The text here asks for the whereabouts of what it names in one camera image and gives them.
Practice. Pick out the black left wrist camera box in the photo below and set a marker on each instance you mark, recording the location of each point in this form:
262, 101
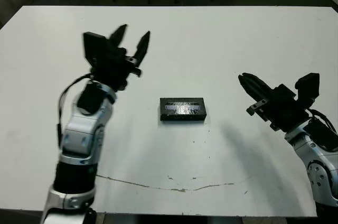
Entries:
95, 47

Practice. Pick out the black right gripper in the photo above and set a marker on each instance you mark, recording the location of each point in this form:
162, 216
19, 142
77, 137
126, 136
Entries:
285, 113

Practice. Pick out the black box lid with window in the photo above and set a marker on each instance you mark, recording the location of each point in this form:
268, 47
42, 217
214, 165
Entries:
182, 107

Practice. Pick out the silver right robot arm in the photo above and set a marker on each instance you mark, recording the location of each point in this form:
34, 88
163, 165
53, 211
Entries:
322, 171

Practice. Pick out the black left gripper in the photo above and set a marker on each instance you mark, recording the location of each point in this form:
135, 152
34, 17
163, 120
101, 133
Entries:
111, 70

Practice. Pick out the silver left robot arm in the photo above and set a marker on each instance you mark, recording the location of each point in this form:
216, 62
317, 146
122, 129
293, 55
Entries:
79, 134

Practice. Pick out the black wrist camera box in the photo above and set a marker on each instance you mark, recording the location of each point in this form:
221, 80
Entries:
307, 86
95, 47

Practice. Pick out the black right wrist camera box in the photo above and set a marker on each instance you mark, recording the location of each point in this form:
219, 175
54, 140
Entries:
307, 86

